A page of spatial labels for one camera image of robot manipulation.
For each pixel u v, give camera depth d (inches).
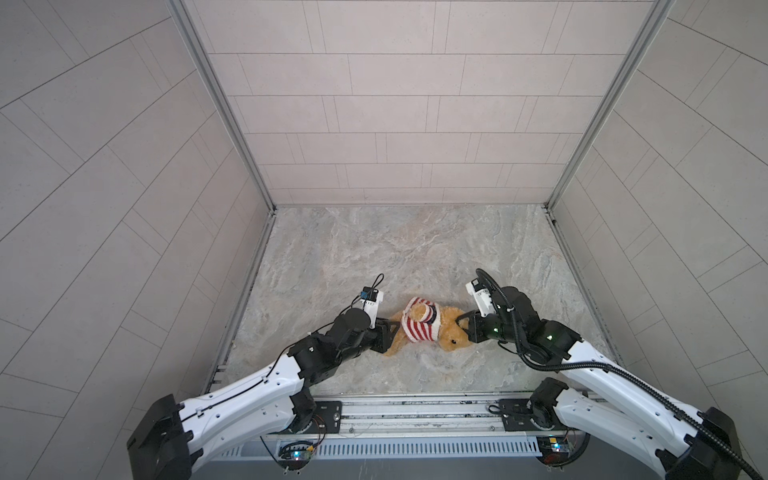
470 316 27.3
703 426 15.6
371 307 26.7
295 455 25.7
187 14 28.1
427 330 29.4
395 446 26.8
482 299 26.8
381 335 25.3
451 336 28.9
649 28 28.6
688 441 15.5
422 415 28.8
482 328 26.0
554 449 26.8
